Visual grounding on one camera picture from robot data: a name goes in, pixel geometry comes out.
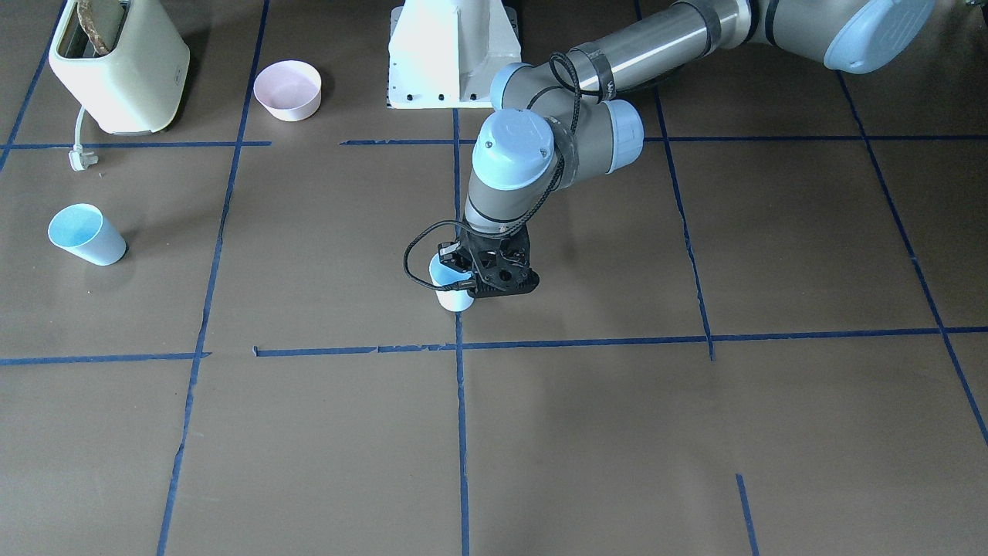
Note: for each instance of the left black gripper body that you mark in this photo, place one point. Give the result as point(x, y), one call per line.
point(451, 255)

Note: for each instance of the light blue cup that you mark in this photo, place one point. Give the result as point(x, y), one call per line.
point(441, 275)
point(84, 231)

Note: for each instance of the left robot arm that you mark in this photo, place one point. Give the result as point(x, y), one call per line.
point(564, 121)

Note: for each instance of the pink bowl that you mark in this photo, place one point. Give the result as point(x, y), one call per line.
point(291, 90)

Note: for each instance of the cream toaster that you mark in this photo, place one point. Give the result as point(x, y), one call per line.
point(137, 87)

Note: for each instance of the white toaster plug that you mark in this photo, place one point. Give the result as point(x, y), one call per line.
point(80, 159)

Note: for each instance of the toast slice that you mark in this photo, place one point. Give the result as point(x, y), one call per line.
point(101, 22)

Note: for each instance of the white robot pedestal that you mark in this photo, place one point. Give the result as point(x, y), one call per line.
point(445, 54)

